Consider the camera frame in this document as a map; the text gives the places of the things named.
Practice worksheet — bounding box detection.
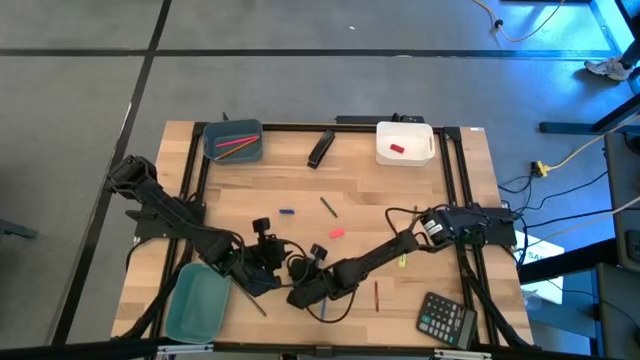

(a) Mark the yellow extension cable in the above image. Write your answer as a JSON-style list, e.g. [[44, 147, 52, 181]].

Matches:
[[535, 113, 640, 177]]

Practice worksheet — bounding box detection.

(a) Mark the black aluminium table frame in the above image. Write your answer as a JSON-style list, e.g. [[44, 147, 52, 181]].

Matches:
[[112, 121, 534, 359]]

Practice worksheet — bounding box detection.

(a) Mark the grey desk top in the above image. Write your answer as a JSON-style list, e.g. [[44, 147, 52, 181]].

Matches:
[[602, 130, 640, 274], [593, 262, 640, 360]]

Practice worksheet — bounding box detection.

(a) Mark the white plastic bin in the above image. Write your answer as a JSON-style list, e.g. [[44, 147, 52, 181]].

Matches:
[[374, 120, 436, 168]]

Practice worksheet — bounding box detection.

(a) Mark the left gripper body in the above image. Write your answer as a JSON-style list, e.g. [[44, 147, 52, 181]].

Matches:
[[232, 235, 292, 282]]

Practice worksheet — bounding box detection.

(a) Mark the teal green plastic bin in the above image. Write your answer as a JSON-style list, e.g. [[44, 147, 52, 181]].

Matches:
[[163, 262, 232, 345]]

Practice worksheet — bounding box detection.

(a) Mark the black desk leg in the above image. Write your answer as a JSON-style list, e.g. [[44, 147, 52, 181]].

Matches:
[[538, 94, 640, 135]]

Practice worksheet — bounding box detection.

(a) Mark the black stapler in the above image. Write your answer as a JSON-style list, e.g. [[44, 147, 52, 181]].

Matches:
[[306, 128, 337, 170]]

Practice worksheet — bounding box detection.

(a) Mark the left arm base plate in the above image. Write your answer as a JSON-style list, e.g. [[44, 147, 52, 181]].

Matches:
[[125, 208, 205, 240]]

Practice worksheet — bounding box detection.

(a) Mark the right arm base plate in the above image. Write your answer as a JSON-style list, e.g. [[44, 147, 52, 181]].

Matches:
[[445, 202, 518, 247]]

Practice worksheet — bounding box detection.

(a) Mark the white printed box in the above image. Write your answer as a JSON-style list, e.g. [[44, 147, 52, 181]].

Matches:
[[517, 239, 565, 305]]

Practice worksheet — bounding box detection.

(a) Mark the black gantry beam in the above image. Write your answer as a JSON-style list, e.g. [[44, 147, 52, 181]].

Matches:
[[0, 337, 640, 360]]

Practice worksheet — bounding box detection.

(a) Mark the person's shoe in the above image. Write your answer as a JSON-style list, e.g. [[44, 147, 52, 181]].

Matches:
[[583, 57, 632, 83]]

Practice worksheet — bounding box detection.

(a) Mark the dark blue plastic bin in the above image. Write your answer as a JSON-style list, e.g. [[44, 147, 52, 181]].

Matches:
[[202, 118, 265, 165]]

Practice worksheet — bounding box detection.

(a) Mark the grey floor object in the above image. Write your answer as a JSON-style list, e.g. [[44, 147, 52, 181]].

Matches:
[[0, 218, 40, 241]]

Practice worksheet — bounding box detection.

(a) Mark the dark long pencil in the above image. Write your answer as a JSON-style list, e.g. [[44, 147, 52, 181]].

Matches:
[[233, 279, 268, 318]]

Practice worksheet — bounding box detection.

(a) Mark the person's leg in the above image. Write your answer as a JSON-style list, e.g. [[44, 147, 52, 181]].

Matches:
[[619, 42, 640, 71]]

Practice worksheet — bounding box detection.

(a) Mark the silver aluminium upright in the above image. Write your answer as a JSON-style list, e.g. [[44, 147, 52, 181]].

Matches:
[[156, 343, 215, 357], [433, 348, 492, 360]]

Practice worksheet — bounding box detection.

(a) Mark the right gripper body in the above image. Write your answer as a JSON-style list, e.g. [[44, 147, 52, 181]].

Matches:
[[303, 271, 347, 308]]

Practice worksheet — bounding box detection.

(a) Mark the black desk calculator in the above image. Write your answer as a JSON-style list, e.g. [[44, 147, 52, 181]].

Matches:
[[415, 291, 479, 351]]

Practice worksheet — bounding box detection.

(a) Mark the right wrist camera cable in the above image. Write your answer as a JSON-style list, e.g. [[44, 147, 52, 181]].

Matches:
[[303, 287, 359, 325]]

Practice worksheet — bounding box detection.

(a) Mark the black desk beam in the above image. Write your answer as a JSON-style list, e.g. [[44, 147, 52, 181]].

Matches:
[[517, 237, 619, 286]]

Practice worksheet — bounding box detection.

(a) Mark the beige floor cable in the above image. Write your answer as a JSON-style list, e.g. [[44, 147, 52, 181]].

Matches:
[[472, 0, 569, 44]]

